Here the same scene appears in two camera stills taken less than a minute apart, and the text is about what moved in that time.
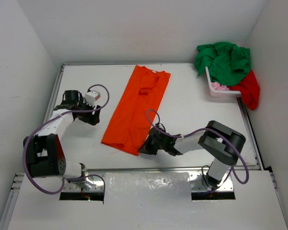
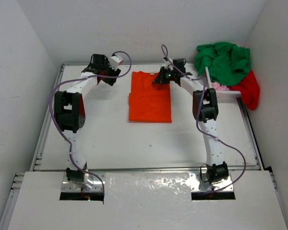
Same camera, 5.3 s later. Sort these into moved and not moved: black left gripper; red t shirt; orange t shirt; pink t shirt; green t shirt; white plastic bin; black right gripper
Moved: orange t shirt; black left gripper; black right gripper
Not moved: white plastic bin; green t shirt; red t shirt; pink t shirt
